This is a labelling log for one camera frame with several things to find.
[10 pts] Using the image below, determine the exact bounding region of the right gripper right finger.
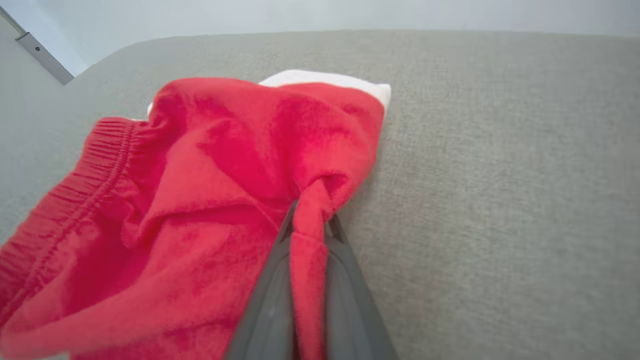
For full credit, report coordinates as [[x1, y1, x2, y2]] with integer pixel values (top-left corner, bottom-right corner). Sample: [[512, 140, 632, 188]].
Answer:
[[324, 215, 399, 360]]

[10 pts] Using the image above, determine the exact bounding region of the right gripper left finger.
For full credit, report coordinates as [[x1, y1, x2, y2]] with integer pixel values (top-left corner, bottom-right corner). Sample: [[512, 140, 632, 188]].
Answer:
[[222, 200, 301, 360]]

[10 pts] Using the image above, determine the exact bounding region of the red white jersey shirt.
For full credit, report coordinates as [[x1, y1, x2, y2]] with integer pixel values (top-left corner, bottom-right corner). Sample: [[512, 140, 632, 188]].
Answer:
[[0, 69, 392, 360]]

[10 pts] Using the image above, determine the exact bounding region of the grey fabric sofa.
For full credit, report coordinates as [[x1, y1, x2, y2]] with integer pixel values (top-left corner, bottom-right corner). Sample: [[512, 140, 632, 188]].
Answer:
[[0, 29, 640, 360]]

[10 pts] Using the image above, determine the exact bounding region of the grey metal rail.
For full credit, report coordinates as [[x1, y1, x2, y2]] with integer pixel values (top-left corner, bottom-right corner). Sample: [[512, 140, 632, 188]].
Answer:
[[0, 5, 75, 86]]

